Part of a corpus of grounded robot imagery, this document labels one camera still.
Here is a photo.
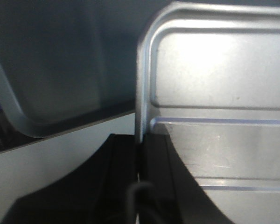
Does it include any large grey tray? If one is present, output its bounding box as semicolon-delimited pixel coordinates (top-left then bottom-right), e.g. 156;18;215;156
0;0;168;151

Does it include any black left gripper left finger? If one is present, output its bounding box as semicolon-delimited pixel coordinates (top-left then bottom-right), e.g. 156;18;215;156
2;134;136;224

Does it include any small silver ribbed tray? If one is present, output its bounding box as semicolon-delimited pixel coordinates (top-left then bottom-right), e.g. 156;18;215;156
135;1;280;224

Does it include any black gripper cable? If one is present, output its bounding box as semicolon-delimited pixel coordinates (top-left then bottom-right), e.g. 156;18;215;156
126;181;164;224

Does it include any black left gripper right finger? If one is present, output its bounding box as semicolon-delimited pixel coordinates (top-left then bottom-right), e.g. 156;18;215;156
140;134;232;224

